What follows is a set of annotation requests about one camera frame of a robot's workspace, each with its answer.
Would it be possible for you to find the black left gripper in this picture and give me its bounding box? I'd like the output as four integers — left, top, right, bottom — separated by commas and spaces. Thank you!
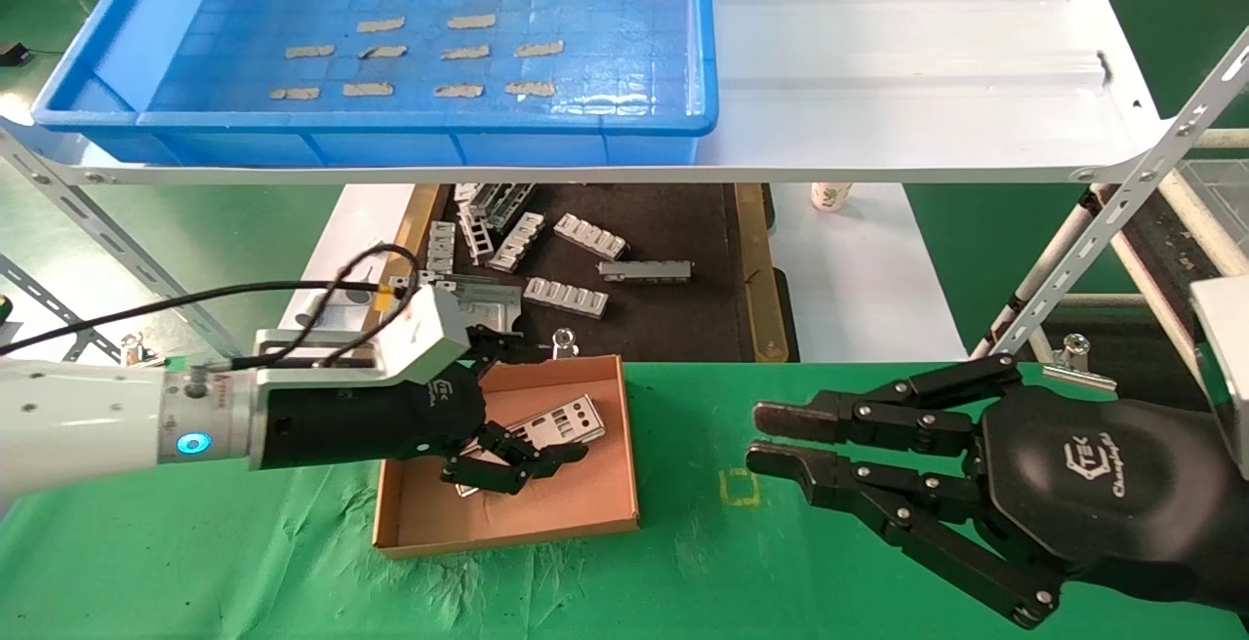
262, 326, 589, 497

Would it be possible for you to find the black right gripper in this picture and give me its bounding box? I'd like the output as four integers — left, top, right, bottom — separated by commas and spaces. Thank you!
746, 355, 1249, 629

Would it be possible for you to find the shallow cardboard box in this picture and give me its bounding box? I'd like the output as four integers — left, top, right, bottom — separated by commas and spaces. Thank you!
372, 356, 641, 559

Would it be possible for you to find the black wooden framed tray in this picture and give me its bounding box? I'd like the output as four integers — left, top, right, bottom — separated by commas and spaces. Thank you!
353, 183, 801, 364

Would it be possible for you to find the clear plastic box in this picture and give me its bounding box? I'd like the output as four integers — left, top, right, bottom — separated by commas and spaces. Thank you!
1176, 158, 1249, 265

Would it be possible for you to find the large flat grey metal plate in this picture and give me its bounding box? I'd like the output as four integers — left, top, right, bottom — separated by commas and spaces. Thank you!
420, 271, 524, 334

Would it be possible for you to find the grey finned metal part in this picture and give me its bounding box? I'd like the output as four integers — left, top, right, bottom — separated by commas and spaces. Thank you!
486, 212, 544, 274
523, 277, 609, 319
552, 214, 628, 261

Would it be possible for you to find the grey slotted metal strip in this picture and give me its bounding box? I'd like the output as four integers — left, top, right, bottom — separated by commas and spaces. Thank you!
426, 221, 457, 275

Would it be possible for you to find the ladder shaped metal part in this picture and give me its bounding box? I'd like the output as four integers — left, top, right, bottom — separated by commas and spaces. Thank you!
457, 203, 494, 266

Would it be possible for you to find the grey metal bar part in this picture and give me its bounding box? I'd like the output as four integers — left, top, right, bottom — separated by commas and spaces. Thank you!
597, 260, 693, 284

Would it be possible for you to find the green table cloth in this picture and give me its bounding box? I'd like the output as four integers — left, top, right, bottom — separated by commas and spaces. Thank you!
0, 355, 1249, 640

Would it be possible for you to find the white pipe fitting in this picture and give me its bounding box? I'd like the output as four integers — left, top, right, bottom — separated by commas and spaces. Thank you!
294, 274, 377, 330

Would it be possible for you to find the white pipe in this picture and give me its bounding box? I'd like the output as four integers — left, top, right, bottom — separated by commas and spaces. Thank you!
1166, 129, 1249, 150
986, 201, 1106, 343

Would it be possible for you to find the black belt conveyor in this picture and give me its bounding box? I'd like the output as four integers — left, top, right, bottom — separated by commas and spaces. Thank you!
1088, 172, 1249, 407

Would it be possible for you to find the grey perforated shelf strut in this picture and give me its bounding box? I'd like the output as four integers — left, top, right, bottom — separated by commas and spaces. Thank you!
0, 128, 243, 358
973, 27, 1249, 360

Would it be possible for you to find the white shelf board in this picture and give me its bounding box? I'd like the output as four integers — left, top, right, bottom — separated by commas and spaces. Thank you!
0, 0, 1172, 185

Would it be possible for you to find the grey perforated brace bar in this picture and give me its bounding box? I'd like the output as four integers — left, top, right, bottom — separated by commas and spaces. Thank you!
0, 255, 123, 360

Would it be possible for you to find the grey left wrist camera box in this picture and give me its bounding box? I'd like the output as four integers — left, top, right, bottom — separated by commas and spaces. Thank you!
256, 286, 471, 387

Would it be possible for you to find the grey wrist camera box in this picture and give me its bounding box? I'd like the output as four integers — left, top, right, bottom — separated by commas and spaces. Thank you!
1189, 276, 1249, 480
256, 286, 471, 387

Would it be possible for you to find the looped black cable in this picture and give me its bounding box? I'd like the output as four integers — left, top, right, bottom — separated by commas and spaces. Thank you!
229, 243, 423, 370

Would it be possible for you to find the dark metal bracket part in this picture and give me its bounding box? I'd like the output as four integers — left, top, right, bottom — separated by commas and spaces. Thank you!
468, 183, 536, 231

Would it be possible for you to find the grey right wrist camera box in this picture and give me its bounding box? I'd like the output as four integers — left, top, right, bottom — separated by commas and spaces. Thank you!
1189, 276, 1249, 480

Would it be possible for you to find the long black cable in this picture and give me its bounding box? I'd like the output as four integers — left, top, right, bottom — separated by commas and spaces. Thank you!
0, 279, 386, 356

